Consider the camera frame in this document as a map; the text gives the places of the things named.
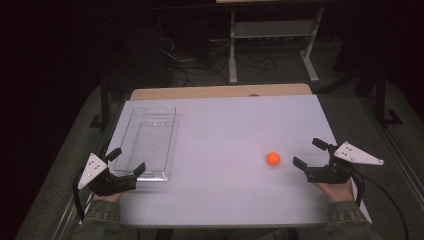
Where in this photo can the clear plastic tray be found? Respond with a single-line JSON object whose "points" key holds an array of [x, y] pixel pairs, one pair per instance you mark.
{"points": [[146, 143]]}

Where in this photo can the white metal desk frame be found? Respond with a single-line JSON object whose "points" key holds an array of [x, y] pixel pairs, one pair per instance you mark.
{"points": [[273, 29]]}

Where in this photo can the aluminium rail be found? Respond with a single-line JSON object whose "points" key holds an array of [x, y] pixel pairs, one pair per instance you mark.
{"points": [[400, 160]]}

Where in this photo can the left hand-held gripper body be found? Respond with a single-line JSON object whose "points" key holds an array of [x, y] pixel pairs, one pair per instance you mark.
{"points": [[110, 184]]}

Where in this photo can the person's left hand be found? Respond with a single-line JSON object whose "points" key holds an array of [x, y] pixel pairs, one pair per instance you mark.
{"points": [[108, 197]]}

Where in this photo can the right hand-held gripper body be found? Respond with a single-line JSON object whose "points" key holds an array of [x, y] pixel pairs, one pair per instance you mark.
{"points": [[328, 175]]}

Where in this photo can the orange ball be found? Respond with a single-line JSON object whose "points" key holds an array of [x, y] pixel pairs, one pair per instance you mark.
{"points": [[273, 158]]}

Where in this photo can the black metal stand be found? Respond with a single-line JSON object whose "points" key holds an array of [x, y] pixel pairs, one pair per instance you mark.
{"points": [[105, 103], [381, 100]]}

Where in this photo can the wooden table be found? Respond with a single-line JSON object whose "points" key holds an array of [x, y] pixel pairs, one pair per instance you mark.
{"points": [[220, 91]]}

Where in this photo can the person's right hand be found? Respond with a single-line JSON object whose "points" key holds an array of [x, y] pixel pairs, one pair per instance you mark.
{"points": [[337, 192]]}

